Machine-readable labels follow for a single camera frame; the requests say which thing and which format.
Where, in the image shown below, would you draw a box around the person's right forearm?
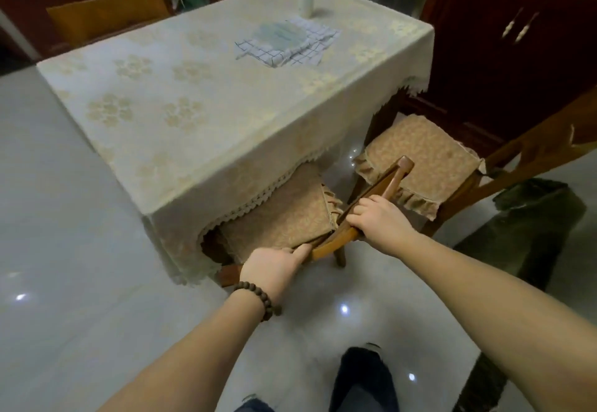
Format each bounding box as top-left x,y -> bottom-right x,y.
396,234 -> 597,412

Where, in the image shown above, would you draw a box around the white blue checked cloth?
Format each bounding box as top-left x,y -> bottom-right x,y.
235,17 -> 340,68

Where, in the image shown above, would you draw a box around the person's left hand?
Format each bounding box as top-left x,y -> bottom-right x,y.
239,244 -> 312,308

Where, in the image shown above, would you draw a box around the person's left forearm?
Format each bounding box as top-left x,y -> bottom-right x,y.
98,290 -> 274,412

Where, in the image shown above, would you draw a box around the brown bead bracelet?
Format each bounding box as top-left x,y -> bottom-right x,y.
231,281 -> 283,323

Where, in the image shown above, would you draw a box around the dining table with cream tablecloth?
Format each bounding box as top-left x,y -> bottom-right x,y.
36,0 -> 435,286

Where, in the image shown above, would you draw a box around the gold cabinet handle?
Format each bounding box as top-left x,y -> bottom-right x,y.
501,7 -> 524,40
514,11 -> 540,44

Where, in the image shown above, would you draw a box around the blue jeans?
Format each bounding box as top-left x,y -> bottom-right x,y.
233,346 -> 400,412

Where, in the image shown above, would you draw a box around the person's right hand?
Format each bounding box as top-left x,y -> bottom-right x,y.
345,195 -> 420,259

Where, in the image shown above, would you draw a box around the pale round hand fan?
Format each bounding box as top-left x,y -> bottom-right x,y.
251,20 -> 311,53

